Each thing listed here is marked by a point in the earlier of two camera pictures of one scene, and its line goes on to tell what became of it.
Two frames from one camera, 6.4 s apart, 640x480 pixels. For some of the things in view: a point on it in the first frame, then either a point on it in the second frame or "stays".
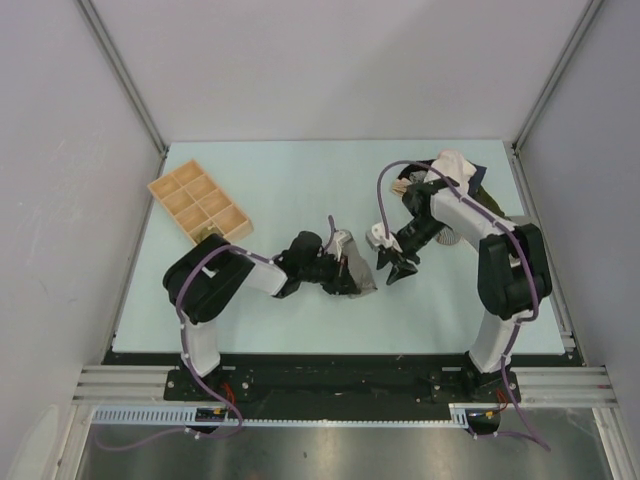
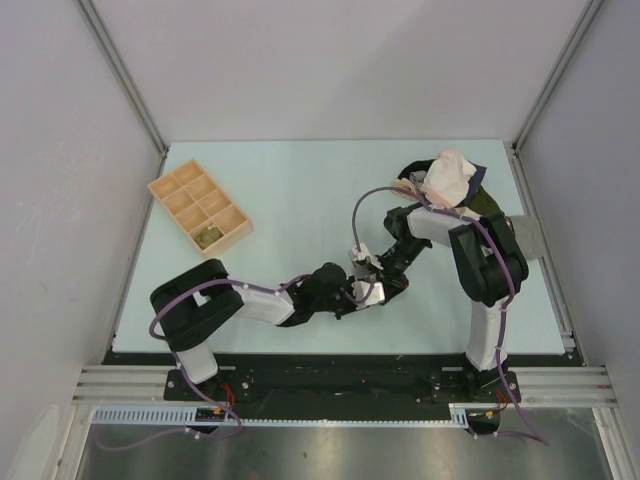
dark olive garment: x=485 y=199 stays
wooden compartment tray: x=199 y=205 stays
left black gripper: x=340 y=281 to x=352 y=302
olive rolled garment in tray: x=203 y=232 stays
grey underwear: x=360 y=269 to x=392 y=284
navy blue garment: x=475 y=180 stays
